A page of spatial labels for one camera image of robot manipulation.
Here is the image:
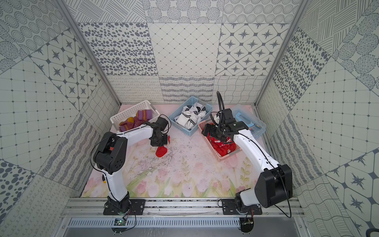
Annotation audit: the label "pink plastic basket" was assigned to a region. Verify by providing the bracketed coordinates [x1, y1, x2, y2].
[198, 119, 241, 161]

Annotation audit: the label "blue plastic basket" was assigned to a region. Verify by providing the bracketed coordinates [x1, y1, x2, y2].
[169, 96, 213, 136]

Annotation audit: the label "white sock black pattern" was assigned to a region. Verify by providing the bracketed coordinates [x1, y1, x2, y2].
[182, 102, 207, 118]

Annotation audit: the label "aluminium mounting rail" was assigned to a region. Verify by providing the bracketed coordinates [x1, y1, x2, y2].
[61, 197, 305, 218]

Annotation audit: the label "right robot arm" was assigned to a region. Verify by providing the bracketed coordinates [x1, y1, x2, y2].
[202, 109, 293, 212]

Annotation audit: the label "clear plastic tool box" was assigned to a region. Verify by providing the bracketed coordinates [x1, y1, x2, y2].
[231, 105, 266, 139]

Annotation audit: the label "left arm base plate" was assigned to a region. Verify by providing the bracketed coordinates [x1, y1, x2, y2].
[103, 198, 146, 215]

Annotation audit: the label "white sock black stripes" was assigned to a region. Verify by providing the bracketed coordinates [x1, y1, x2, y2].
[175, 112, 198, 130]

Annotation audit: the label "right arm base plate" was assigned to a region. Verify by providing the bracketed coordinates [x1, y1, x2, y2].
[217, 198, 263, 215]

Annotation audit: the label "white plastic basket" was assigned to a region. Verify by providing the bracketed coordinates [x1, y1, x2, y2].
[110, 100, 160, 132]

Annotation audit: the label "red patterned sock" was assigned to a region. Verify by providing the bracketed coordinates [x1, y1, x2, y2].
[156, 136, 170, 158]

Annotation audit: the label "purple striped sock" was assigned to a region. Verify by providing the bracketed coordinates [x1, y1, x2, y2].
[136, 109, 153, 121]

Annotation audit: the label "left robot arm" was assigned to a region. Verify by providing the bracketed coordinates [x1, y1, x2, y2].
[93, 115, 171, 209]

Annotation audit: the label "maroon purple toe sock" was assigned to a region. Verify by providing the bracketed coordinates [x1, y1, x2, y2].
[119, 117, 135, 132]

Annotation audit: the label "red santa striped sock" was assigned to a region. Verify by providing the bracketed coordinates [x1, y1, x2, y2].
[207, 135, 236, 155]

